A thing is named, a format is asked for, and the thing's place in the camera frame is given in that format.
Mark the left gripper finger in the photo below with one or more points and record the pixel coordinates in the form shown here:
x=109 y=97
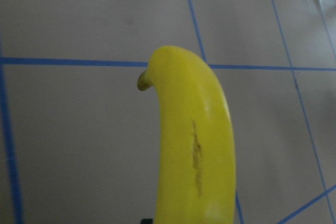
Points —
x=146 y=221

